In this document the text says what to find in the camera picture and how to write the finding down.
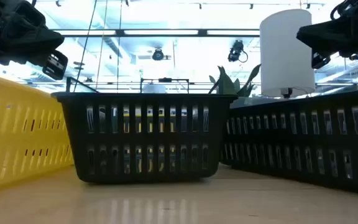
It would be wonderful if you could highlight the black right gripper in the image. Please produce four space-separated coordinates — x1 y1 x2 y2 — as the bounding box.
296 0 358 70

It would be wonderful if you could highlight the black slotted plastic basket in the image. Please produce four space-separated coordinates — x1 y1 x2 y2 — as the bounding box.
50 91 239 184
221 88 358 197

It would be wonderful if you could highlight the white shade wooden base lamp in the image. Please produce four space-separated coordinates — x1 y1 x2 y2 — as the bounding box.
259 8 316 99

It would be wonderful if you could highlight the green plant in white pot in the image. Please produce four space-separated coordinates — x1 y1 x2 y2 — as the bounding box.
208 63 262 96

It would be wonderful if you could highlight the black linear ceiling light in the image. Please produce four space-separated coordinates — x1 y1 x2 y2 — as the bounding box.
50 29 260 37

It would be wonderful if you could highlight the long black taut cable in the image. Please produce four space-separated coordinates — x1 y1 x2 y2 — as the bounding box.
72 0 98 93

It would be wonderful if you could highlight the black camera with cable loop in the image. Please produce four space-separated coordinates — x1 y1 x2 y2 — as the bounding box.
227 39 249 63

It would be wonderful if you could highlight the round black ceiling camera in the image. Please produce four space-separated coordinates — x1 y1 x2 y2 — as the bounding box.
151 47 172 62

